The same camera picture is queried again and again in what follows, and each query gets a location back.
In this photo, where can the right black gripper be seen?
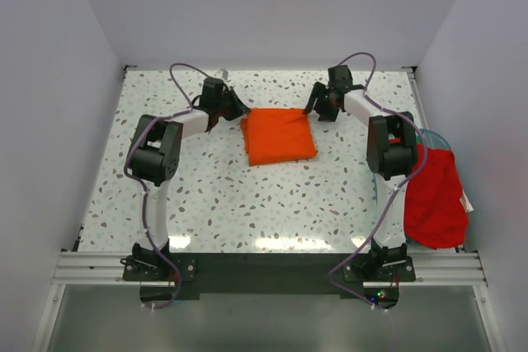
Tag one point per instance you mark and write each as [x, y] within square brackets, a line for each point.
[318, 91]

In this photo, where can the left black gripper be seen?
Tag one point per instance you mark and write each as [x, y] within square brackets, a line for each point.
[239, 108]

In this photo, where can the orange t shirt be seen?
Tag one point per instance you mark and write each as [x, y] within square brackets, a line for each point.
[274, 135]

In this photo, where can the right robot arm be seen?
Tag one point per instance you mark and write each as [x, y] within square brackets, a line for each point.
[391, 155]

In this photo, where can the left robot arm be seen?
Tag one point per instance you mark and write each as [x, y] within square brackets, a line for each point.
[154, 154]

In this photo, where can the clear blue plastic bin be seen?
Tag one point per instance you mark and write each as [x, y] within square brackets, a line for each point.
[435, 137]

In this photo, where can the red t shirt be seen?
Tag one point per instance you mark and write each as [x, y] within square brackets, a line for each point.
[434, 214]

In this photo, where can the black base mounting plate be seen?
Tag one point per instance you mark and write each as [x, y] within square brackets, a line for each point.
[189, 276]

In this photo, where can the white paper sheet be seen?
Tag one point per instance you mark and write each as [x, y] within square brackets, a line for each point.
[464, 200]

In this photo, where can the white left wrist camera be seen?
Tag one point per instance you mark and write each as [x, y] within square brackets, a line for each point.
[224, 74]

